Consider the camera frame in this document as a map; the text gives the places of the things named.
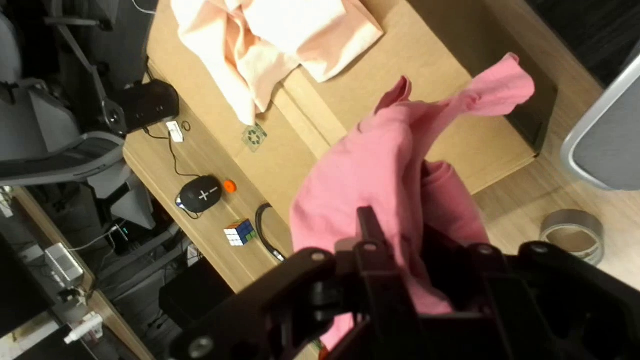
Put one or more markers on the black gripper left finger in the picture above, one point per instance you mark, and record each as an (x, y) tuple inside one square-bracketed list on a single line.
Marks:
[(300, 306)]

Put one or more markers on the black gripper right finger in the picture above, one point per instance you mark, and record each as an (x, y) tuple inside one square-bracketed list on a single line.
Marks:
[(547, 313)]

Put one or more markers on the pink shirt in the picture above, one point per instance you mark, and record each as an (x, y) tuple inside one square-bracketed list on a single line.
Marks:
[(372, 173)]

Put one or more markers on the peach shirt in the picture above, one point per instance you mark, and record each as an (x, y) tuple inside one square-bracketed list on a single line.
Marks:
[(267, 32)]

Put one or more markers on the small silver box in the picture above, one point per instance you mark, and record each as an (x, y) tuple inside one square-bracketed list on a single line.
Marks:
[(65, 260)]

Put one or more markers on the grey tape roll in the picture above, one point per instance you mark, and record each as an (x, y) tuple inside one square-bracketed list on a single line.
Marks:
[(545, 231)]

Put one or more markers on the small rubik's cube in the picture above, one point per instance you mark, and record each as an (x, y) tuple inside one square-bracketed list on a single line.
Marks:
[(240, 233)]

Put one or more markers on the small orange cap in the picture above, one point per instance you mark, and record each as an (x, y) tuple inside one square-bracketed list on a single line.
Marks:
[(231, 186)]

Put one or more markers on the small white adapter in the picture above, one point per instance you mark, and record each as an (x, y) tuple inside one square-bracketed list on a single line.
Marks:
[(174, 130)]

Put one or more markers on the grey mesh office chair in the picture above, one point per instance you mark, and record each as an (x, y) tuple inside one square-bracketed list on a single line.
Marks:
[(46, 127)]

